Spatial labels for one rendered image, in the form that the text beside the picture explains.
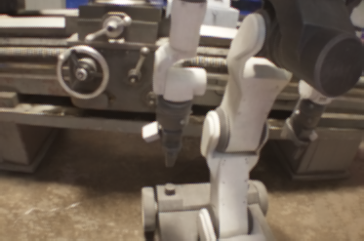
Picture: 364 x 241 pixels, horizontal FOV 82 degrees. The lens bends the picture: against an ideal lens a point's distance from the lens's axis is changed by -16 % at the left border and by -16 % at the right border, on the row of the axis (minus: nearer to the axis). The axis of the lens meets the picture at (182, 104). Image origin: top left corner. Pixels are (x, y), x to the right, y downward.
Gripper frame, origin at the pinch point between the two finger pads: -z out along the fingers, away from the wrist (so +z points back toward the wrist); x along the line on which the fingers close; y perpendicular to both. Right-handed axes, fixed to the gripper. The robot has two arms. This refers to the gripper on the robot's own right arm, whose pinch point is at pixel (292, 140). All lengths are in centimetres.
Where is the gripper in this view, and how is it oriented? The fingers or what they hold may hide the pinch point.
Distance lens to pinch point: 92.2
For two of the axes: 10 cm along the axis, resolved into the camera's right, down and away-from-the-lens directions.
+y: -9.8, -0.1, -1.9
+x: -1.4, -6.3, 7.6
